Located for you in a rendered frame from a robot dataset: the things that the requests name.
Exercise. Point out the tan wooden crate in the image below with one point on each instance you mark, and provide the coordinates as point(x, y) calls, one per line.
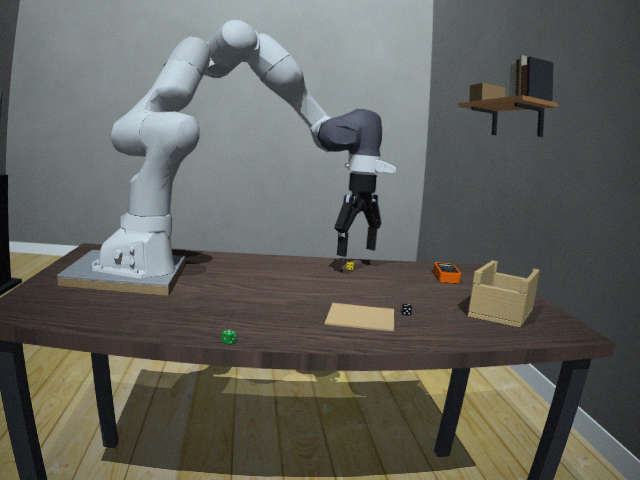
point(499, 304)

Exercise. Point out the tan flat mat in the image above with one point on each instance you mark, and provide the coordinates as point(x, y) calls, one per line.
point(361, 317)

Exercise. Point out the orange pocket multimeter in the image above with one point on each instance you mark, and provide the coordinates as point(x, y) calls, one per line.
point(445, 274)

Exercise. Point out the green die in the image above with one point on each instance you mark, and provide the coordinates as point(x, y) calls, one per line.
point(229, 337)

